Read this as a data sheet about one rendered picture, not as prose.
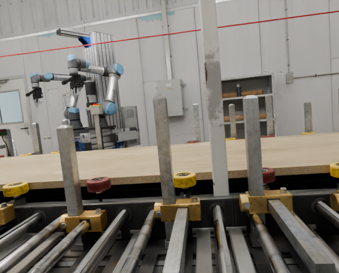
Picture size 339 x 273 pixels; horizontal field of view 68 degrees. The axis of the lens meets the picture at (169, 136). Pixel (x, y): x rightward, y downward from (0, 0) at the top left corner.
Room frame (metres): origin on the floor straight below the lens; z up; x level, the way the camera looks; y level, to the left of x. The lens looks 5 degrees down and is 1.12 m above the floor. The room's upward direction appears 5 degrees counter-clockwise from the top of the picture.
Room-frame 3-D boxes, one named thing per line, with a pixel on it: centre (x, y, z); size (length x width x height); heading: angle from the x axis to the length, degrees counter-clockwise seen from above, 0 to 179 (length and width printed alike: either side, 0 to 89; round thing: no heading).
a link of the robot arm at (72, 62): (2.18, 0.76, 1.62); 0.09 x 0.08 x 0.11; 145
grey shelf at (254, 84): (3.94, -1.19, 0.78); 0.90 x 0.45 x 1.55; 78
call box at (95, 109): (1.89, 0.53, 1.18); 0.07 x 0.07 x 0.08; 82
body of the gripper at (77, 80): (2.18, 0.76, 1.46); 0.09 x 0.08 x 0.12; 138
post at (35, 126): (1.96, 1.03, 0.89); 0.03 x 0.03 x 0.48; 82
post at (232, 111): (1.76, -0.45, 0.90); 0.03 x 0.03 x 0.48; 82
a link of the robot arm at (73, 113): (2.86, 1.06, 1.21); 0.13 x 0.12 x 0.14; 41
